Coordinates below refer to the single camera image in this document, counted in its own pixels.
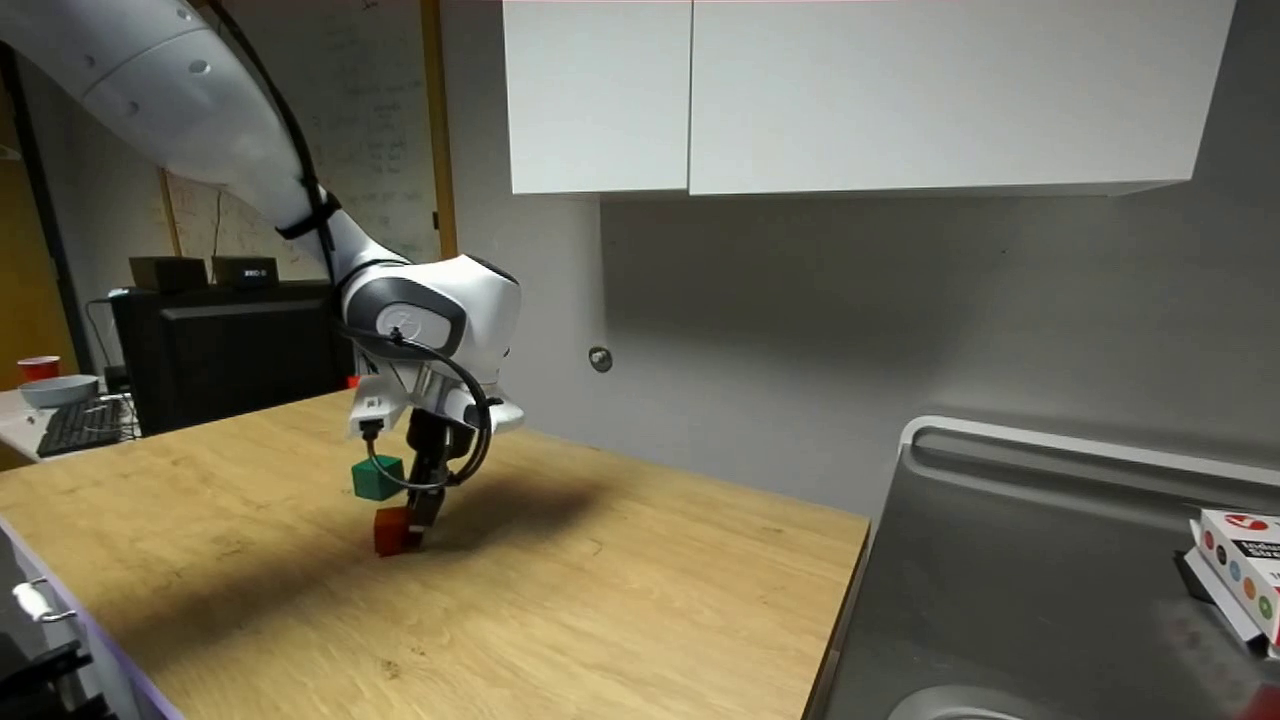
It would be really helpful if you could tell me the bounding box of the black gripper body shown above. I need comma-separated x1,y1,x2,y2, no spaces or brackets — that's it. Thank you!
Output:
402,405,478,498

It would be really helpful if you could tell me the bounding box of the orange wooden block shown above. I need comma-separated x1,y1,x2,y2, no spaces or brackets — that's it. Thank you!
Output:
371,509,423,562

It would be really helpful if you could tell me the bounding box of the green wooden block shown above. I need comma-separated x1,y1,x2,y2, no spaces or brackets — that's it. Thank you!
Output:
347,453,408,504

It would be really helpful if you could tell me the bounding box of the black monitor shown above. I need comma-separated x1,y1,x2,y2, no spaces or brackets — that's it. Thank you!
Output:
111,279,357,439

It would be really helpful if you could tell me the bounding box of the small black box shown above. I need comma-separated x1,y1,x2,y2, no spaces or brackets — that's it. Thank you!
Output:
212,257,279,288
126,251,212,300

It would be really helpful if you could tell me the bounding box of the whiteboard with writing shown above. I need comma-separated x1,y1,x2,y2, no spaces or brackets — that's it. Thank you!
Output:
224,0,443,264

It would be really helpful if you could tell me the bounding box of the black keyboard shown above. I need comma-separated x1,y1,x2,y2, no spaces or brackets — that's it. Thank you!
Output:
36,396,131,459

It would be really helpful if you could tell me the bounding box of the white bowl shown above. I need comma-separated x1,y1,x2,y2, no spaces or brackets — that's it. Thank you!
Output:
17,371,105,411

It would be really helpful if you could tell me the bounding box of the narrow white cabinet door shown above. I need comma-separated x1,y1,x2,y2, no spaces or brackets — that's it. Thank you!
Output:
501,0,697,199

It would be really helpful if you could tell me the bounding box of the grey metal equipment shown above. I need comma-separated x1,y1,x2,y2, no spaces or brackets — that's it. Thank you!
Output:
0,516,176,720

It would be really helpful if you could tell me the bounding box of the red cup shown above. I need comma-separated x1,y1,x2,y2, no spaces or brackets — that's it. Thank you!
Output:
17,351,68,390

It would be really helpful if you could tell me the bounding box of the stainless steel sink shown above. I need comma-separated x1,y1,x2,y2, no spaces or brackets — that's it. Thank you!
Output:
802,411,1280,720

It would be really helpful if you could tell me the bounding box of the white box with coloured dots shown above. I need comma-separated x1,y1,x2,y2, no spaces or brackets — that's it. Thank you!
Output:
1175,504,1280,665

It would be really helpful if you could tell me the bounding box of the black looped gripper cable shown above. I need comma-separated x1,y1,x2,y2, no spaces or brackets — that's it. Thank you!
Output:
431,350,501,491

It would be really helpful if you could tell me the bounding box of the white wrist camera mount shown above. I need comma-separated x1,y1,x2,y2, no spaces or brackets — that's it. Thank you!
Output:
347,367,528,444

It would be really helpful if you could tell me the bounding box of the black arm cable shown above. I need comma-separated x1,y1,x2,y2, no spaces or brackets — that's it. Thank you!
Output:
196,0,344,243

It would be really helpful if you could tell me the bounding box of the wooden door frame post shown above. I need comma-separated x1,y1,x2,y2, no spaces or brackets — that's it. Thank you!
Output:
421,0,464,261

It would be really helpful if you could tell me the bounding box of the white wall cabinet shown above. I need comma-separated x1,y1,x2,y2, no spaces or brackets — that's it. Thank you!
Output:
688,0,1239,199

